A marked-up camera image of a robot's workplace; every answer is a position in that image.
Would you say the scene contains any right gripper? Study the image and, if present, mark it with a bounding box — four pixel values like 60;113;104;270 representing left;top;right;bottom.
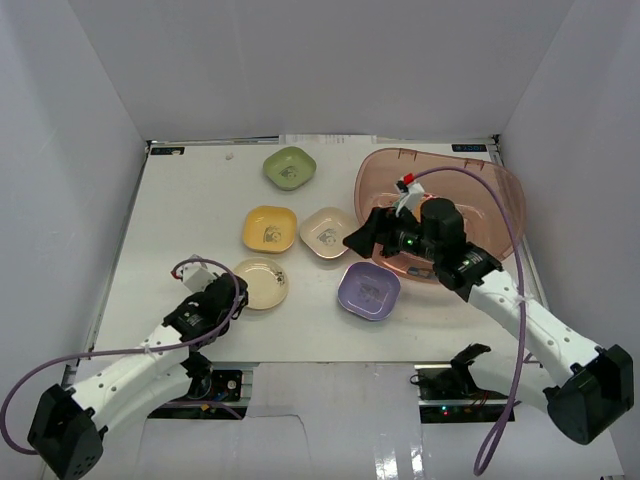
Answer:
342;204;441;264

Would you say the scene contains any cream round floral plate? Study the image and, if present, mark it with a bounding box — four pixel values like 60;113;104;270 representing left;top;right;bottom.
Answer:
233;257;289;310

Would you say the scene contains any purple square panda dish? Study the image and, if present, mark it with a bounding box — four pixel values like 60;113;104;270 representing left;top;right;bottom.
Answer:
337;262;401;322

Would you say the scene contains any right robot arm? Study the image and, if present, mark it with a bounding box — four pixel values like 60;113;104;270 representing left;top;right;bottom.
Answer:
343;198;634;445

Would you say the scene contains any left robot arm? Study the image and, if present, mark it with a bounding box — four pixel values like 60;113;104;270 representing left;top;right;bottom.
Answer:
27;273;249;479

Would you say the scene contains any pink translucent plastic bin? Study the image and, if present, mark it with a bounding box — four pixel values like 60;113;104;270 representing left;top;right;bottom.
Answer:
354;148;526;261

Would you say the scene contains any cream square panda dish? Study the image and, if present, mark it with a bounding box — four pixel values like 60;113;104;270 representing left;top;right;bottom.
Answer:
299;207;358;260

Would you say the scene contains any yellow square panda dish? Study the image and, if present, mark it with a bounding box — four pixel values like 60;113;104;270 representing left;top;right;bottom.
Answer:
242;205;297;254

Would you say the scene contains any green square panda dish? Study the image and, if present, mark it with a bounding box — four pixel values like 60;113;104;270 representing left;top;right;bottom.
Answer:
263;146;317;191

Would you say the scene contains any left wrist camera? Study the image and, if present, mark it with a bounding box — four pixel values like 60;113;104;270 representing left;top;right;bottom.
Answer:
171;257;218;293

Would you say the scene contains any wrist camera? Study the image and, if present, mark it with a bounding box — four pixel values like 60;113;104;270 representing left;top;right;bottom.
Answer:
171;257;218;293
393;173;425;218

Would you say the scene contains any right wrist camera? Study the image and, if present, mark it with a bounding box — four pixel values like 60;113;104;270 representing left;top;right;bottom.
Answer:
393;173;425;218

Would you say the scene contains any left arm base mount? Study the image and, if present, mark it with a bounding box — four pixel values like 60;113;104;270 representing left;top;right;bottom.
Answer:
148;369;247;420

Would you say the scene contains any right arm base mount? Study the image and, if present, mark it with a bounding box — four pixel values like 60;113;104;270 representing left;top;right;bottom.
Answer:
409;343;507;425

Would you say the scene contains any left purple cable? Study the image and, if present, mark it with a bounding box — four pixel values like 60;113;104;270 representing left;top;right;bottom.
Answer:
0;257;246;456

